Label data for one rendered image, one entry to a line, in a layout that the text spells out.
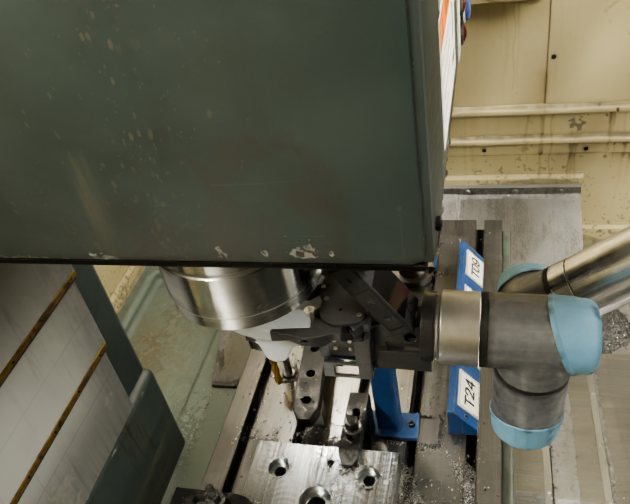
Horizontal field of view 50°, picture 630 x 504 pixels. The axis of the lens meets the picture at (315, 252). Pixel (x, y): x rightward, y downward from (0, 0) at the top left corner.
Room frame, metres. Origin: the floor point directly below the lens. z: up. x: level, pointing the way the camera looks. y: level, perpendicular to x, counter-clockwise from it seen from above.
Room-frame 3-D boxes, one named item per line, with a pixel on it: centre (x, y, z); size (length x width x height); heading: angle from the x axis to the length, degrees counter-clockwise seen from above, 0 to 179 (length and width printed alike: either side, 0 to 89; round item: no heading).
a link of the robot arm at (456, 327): (0.47, -0.12, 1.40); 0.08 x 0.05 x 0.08; 161
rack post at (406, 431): (0.72, -0.07, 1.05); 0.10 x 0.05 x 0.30; 71
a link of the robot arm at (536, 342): (0.44, -0.20, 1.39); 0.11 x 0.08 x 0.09; 71
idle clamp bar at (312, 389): (0.86, 0.04, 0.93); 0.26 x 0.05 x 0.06; 166
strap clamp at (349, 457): (0.66, 0.00, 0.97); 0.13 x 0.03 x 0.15; 161
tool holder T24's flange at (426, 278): (0.76, -0.14, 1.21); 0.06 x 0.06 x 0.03
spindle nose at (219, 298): (0.53, 0.07, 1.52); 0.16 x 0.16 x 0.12
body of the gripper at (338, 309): (0.49, -0.05, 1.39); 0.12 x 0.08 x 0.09; 71
